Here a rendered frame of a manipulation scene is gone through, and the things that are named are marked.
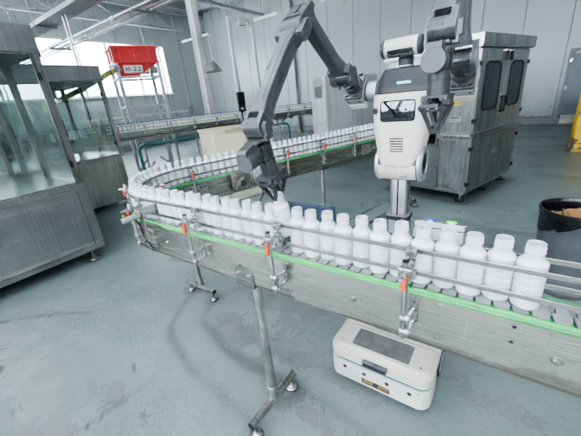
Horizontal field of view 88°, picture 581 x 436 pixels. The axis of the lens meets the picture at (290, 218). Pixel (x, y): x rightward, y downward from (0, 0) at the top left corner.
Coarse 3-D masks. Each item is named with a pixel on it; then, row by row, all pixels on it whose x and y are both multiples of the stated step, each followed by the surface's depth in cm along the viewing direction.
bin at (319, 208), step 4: (292, 204) 182; (296, 204) 181; (300, 204) 179; (304, 204) 177; (308, 204) 176; (312, 204) 174; (316, 204) 172; (320, 204) 171; (324, 204) 170; (304, 208) 178; (308, 208) 177; (316, 208) 173; (320, 208) 172; (324, 208) 170; (328, 208) 169; (332, 208) 162; (304, 212) 179; (316, 212) 174; (320, 212) 173; (316, 216) 175; (320, 216) 153; (320, 220) 154; (288, 236) 139; (288, 240) 153; (272, 292) 137; (272, 296) 137
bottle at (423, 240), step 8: (424, 224) 82; (416, 232) 82; (424, 232) 79; (416, 240) 82; (424, 240) 80; (432, 240) 81; (424, 248) 80; (432, 248) 80; (424, 256) 81; (432, 256) 82; (416, 264) 83; (424, 264) 82; (432, 264) 83; (416, 280) 84; (424, 280) 84
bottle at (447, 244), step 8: (448, 232) 77; (456, 232) 78; (440, 240) 79; (448, 240) 78; (440, 248) 78; (448, 248) 77; (456, 248) 77; (440, 264) 80; (448, 264) 79; (456, 264) 79; (432, 272) 84; (440, 272) 81; (448, 272) 80; (432, 280) 84; (448, 288) 82
